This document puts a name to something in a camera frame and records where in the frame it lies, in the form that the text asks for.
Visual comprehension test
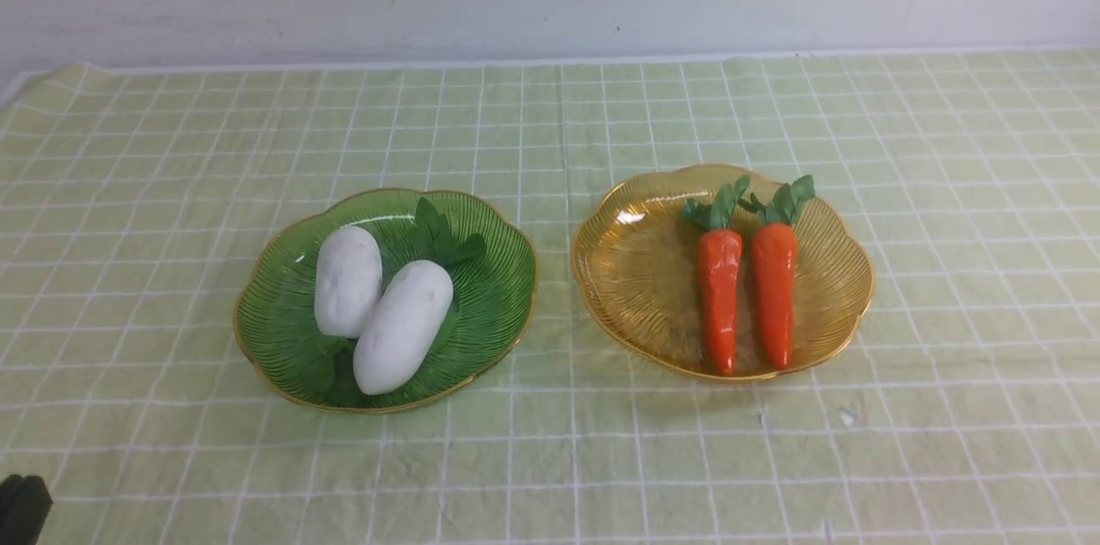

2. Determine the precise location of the black robot arm left side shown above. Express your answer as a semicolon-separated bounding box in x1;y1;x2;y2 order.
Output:
1;475;52;545

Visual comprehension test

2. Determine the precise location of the green checked tablecloth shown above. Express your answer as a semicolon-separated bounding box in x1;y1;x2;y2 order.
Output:
1;50;1099;544

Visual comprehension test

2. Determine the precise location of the green plastic plate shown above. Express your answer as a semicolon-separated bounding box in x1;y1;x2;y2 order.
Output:
232;187;538;414

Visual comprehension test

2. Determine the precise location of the amber plastic plate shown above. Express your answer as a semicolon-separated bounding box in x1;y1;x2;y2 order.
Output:
572;164;876;383

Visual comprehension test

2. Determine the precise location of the white radish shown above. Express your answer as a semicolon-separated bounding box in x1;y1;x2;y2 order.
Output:
303;224;384;395
353;197;486;395

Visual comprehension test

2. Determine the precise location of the orange carrot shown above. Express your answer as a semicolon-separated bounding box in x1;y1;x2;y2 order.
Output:
738;174;815;371
680;175;751;377

